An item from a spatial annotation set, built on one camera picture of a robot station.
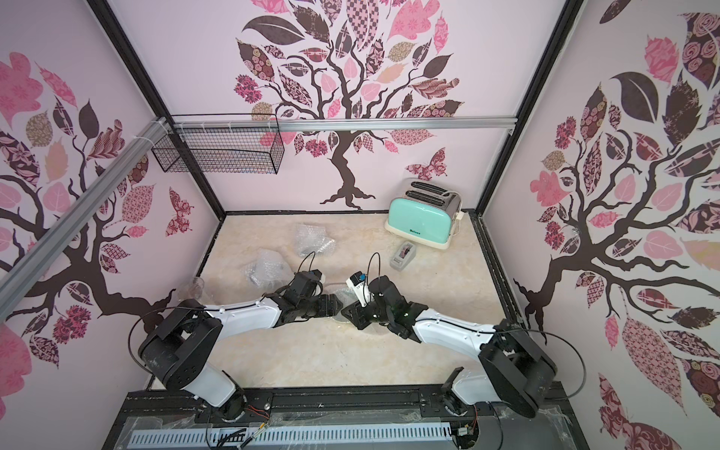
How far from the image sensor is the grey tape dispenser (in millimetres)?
1024

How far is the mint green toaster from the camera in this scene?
101cm

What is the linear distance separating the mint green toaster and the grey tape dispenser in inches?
2.2

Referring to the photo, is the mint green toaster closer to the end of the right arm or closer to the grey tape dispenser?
the grey tape dispenser

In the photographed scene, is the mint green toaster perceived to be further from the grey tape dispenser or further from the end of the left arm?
the end of the left arm
